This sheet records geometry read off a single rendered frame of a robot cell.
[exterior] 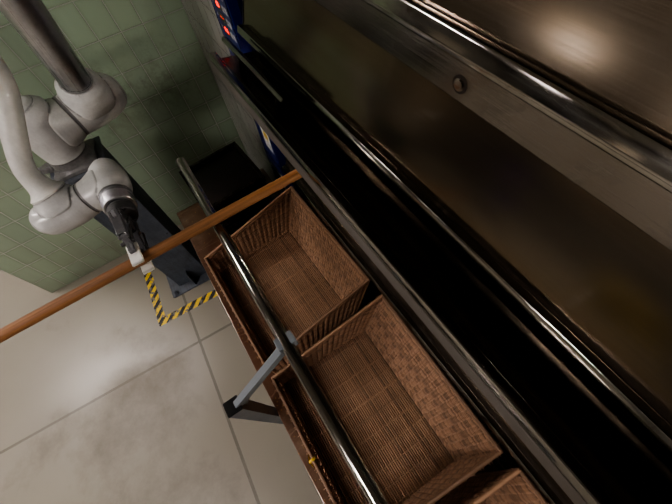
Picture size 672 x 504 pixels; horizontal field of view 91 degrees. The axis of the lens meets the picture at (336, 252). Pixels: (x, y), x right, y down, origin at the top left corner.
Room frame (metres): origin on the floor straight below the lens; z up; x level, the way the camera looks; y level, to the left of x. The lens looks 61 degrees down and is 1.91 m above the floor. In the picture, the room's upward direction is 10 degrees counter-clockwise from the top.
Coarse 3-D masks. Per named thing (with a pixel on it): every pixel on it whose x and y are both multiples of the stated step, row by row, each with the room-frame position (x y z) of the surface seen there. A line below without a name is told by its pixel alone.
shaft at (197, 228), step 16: (288, 176) 0.67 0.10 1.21; (256, 192) 0.63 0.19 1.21; (272, 192) 0.64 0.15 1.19; (224, 208) 0.60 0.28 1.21; (240, 208) 0.59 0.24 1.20; (208, 224) 0.56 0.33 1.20; (176, 240) 0.52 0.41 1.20; (144, 256) 0.49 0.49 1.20; (112, 272) 0.45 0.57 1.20; (128, 272) 0.46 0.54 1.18; (80, 288) 0.42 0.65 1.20; (96, 288) 0.42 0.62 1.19; (48, 304) 0.39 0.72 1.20; (64, 304) 0.39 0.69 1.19; (16, 320) 0.37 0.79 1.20; (32, 320) 0.36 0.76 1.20; (0, 336) 0.33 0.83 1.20
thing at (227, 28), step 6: (216, 0) 1.13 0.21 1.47; (222, 0) 1.08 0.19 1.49; (216, 6) 1.15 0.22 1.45; (222, 6) 1.09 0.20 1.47; (216, 12) 1.18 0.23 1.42; (222, 12) 1.11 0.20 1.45; (222, 18) 1.14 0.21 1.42; (228, 18) 1.08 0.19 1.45; (222, 24) 1.16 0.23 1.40; (228, 24) 1.10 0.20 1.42; (228, 30) 1.12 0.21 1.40; (228, 36) 1.14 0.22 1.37; (234, 36) 1.08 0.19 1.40; (234, 42) 1.10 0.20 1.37; (234, 54) 1.14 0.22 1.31
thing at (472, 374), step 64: (256, 64) 0.91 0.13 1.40; (320, 128) 0.62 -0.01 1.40; (320, 192) 0.42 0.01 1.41; (384, 192) 0.40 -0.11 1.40; (448, 256) 0.24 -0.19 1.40; (512, 320) 0.12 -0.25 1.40; (512, 384) 0.03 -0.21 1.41; (576, 384) 0.02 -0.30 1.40; (576, 448) -0.05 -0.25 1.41; (640, 448) -0.07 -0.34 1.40
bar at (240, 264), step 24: (240, 264) 0.43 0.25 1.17; (264, 312) 0.29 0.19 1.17; (288, 336) 0.22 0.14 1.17; (288, 360) 0.17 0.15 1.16; (312, 384) 0.11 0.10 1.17; (240, 408) 0.11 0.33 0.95; (264, 408) 0.13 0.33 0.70; (336, 432) 0.01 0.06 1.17; (360, 456) -0.03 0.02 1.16; (360, 480) -0.07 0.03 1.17
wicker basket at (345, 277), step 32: (288, 192) 0.94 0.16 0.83; (256, 224) 0.86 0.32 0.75; (288, 224) 0.92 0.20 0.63; (320, 224) 0.74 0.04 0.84; (224, 256) 0.78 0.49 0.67; (256, 256) 0.80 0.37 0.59; (288, 256) 0.77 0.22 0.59; (320, 256) 0.69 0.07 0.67; (224, 288) 0.60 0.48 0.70; (320, 288) 0.58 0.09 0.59; (352, 288) 0.50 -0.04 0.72; (256, 320) 0.49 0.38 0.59; (288, 320) 0.46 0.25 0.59; (320, 320) 0.37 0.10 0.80; (256, 352) 0.31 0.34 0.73
